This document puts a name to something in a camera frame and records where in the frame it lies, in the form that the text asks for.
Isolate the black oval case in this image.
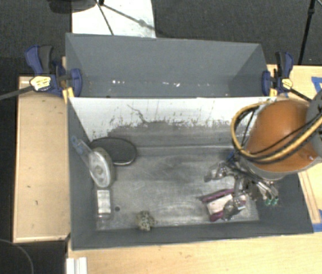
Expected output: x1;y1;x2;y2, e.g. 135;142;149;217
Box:
89;137;138;166

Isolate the purple and white tool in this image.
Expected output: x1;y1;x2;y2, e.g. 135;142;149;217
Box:
200;188;249;223

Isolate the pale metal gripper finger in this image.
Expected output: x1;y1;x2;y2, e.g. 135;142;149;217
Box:
223;204;238;221
232;194;248;211

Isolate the speckled beige stone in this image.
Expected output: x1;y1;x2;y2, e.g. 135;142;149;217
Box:
136;209;155;232

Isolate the grey metal bin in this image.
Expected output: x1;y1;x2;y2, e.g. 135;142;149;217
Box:
65;32;315;251

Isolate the pale wood board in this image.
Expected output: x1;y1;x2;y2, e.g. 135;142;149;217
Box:
12;75;72;244

